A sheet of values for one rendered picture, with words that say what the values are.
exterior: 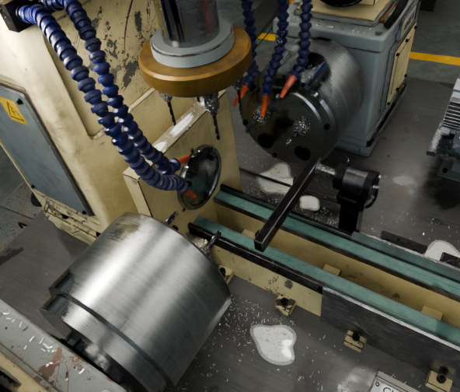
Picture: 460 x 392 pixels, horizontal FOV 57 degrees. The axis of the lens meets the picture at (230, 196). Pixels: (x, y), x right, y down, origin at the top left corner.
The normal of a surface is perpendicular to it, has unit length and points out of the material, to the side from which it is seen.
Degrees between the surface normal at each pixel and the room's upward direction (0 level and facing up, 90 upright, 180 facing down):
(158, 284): 32
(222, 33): 0
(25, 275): 0
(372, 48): 90
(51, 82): 90
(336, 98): 58
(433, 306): 90
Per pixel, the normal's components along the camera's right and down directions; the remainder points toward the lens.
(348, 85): 0.65, -0.07
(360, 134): -0.53, 0.67
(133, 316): 0.34, -0.40
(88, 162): 0.84, 0.33
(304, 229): -0.12, -0.67
